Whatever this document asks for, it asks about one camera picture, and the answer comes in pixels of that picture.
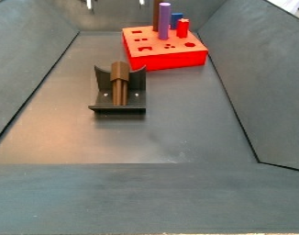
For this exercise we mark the brown three prong object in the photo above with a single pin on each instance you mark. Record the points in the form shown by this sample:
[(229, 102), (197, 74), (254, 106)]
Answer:
[(119, 79)]

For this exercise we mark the red peg board block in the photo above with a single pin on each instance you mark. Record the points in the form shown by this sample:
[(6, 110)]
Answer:
[(157, 54)]

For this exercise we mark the black curved fixture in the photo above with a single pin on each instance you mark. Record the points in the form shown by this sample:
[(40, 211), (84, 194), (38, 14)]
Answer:
[(135, 92)]

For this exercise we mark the dark brown cylinder peg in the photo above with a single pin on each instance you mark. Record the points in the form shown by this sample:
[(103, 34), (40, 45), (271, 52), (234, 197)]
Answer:
[(155, 16)]

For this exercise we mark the purple cylinder peg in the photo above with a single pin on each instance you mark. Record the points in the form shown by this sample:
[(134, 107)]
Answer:
[(163, 20)]

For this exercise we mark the blue rectangular peg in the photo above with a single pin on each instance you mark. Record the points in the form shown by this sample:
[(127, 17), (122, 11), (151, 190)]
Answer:
[(175, 18)]

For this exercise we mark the red star peg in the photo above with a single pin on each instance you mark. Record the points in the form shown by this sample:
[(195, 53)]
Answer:
[(182, 30)]

